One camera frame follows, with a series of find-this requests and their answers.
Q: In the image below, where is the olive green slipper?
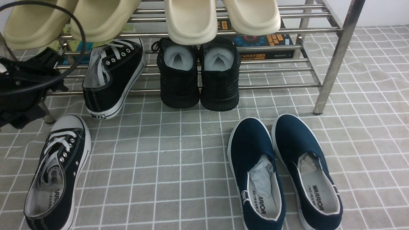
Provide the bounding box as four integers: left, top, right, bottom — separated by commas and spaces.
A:
3, 5, 70, 50
73, 0, 141, 42

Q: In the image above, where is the right cream slipper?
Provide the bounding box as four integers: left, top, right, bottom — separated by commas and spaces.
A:
223, 0, 282, 35

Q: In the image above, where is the black canvas sneaker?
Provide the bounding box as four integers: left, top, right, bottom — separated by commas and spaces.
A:
24, 114, 91, 230
82, 38, 145, 120

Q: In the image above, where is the black knit shoe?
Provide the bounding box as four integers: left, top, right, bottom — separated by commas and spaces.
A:
151, 38, 200, 109
199, 37, 241, 111

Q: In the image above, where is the right olive green slipper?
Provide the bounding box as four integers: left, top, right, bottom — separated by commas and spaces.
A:
73, 0, 141, 42

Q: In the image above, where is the navy slip-on shoe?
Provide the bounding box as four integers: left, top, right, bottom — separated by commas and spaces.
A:
271, 114, 343, 230
227, 117, 285, 230

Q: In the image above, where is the left black knit shoe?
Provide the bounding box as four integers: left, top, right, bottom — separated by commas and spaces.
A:
151, 38, 200, 109

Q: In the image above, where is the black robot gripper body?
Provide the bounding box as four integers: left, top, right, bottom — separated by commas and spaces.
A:
0, 48, 68, 129

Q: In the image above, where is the left cream slipper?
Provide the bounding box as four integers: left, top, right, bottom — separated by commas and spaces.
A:
164, 0, 218, 45

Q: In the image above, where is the green and blue book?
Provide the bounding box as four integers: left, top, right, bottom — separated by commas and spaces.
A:
48, 23, 137, 66

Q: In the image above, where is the right black knit shoe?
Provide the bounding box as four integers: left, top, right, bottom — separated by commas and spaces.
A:
199, 37, 241, 111

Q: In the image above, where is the right navy slip-on shoe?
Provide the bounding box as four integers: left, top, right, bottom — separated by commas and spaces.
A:
271, 114, 343, 230

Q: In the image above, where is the cream slipper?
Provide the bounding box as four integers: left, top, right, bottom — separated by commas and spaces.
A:
223, 0, 282, 35
164, 0, 218, 45

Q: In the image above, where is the left navy slip-on shoe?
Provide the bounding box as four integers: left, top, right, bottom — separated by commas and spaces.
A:
227, 117, 285, 230

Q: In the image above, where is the left olive green slipper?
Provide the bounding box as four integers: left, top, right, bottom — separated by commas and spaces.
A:
3, 5, 70, 50

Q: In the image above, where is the black colourful book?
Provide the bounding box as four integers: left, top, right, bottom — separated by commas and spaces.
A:
221, 34, 295, 61

